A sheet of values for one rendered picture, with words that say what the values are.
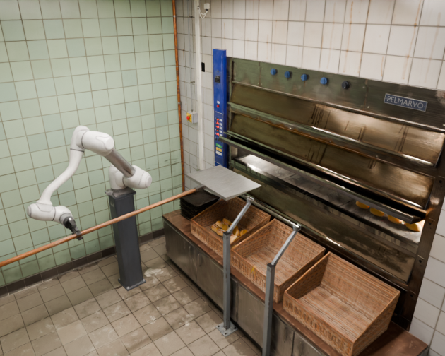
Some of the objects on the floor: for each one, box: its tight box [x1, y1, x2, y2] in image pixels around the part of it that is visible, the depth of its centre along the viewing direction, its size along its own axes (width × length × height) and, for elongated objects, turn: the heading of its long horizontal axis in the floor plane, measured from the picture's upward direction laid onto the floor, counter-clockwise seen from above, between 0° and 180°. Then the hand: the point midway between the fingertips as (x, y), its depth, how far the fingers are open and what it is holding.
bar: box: [196, 168, 301, 356], centre depth 310 cm, size 31×127×118 cm, turn 37°
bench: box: [162, 208, 429, 356], centre depth 321 cm, size 56×242×58 cm, turn 37°
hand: (78, 234), depth 250 cm, fingers closed on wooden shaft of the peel, 3 cm apart
